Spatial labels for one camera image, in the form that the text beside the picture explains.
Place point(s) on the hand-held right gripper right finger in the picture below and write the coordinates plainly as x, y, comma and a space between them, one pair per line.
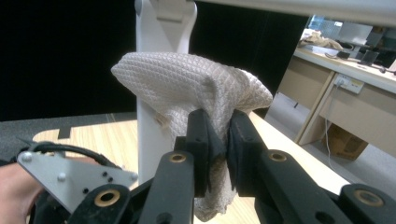
274, 186

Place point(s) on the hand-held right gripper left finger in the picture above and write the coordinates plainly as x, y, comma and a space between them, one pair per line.
177, 186

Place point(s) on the white desk lamp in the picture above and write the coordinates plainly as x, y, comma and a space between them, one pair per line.
149, 140

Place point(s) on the beige textured cloth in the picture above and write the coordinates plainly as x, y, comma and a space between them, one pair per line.
174, 84

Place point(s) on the dark tape strip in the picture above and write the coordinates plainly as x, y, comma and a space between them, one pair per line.
64, 133

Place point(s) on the brown cardboard box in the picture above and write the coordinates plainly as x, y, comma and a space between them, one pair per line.
344, 143

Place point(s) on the light wooden desk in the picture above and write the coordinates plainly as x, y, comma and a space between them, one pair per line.
367, 109

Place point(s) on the black curtain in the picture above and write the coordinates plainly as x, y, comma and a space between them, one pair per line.
62, 56

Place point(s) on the white power strip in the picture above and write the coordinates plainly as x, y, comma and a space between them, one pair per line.
348, 83

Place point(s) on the beige bag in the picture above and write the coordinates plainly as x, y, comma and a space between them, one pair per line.
319, 39

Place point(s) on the small black device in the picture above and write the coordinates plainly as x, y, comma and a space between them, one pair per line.
369, 57

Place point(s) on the grey monitor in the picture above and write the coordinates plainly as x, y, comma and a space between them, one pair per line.
355, 32

